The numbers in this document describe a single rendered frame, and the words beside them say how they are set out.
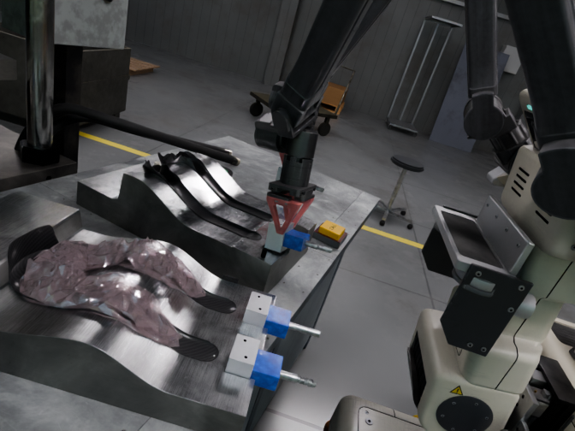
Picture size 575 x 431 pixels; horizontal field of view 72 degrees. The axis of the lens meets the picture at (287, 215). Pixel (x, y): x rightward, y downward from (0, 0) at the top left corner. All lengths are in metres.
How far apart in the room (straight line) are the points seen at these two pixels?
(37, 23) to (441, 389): 1.19
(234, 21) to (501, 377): 8.87
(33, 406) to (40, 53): 0.83
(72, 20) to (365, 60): 7.81
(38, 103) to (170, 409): 0.88
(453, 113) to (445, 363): 7.85
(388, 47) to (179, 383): 8.56
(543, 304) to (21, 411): 0.81
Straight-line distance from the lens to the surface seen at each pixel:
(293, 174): 0.75
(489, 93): 0.92
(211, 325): 0.66
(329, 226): 1.12
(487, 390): 0.90
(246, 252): 0.78
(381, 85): 8.93
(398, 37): 8.91
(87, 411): 0.62
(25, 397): 0.65
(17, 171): 1.23
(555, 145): 0.54
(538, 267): 0.79
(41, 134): 1.25
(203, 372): 0.60
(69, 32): 1.40
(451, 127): 8.56
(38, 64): 1.20
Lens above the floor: 1.30
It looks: 25 degrees down
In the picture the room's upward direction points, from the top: 17 degrees clockwise
